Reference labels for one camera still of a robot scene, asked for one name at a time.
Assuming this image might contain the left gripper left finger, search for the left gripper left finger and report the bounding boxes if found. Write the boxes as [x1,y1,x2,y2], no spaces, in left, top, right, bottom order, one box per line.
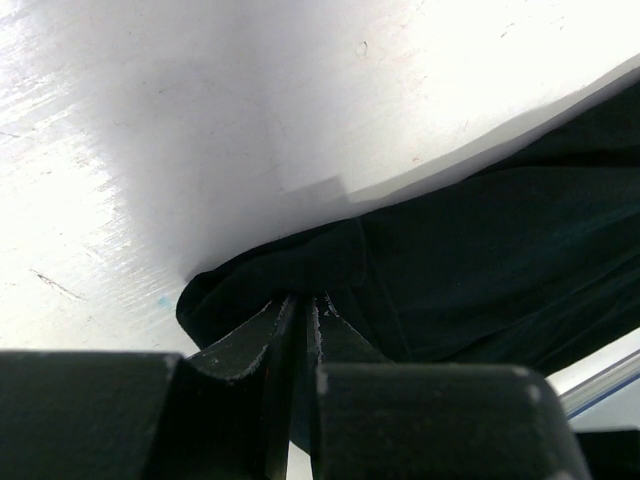
[1,298,296,479]

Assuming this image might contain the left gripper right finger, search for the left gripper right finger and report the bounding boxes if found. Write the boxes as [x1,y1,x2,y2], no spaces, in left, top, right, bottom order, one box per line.
[307,298,590,479]

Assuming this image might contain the black t-shirt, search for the black t-shirt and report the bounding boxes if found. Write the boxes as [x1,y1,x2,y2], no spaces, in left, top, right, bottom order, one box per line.
[176,84,639,375]

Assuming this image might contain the aluminium mounting rail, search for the aluminium mounting rail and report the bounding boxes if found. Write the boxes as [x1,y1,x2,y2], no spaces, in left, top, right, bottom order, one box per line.
[560,350,639,420]

